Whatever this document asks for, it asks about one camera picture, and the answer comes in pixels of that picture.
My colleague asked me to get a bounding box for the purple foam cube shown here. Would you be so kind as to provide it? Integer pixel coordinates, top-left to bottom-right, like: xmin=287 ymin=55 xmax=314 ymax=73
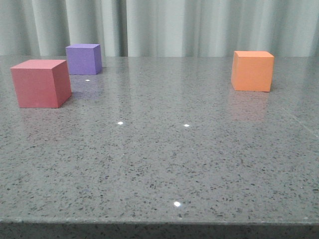
xmin=65 ymin=44 xmax=102 ymax=75

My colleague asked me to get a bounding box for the orange foam cube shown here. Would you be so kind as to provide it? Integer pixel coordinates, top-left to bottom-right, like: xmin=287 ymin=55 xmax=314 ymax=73
xmin=231 ymin=51 xmax=275 ymax=92

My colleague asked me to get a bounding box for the red foam cube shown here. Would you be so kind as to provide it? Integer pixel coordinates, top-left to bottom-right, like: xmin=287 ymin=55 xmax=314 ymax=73
xmin=10 ymin=60 xmax=72 ymax=108

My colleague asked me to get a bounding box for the grey-green curtain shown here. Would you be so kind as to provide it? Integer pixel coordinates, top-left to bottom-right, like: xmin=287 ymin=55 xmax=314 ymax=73
xmin=0 ymin=0 xmax=319 ymax=57

